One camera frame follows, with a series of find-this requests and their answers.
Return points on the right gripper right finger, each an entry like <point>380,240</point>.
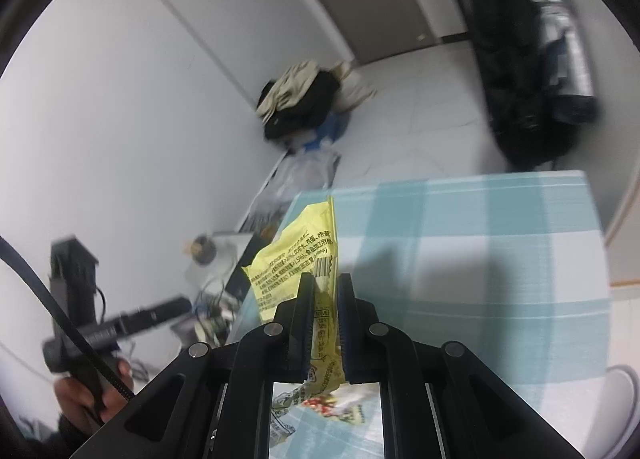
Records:
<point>366,344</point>

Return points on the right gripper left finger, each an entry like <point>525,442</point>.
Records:
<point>289,335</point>

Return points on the yellow snack wrapper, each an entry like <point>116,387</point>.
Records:
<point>309,246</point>

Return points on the grey round trash bin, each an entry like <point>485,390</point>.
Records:
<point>615,429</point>

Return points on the person's left hand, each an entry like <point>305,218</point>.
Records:
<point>77,403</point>

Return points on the grey plastic bag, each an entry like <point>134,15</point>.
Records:
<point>313,170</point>

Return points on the pile of clothes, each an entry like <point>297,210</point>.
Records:
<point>304,96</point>

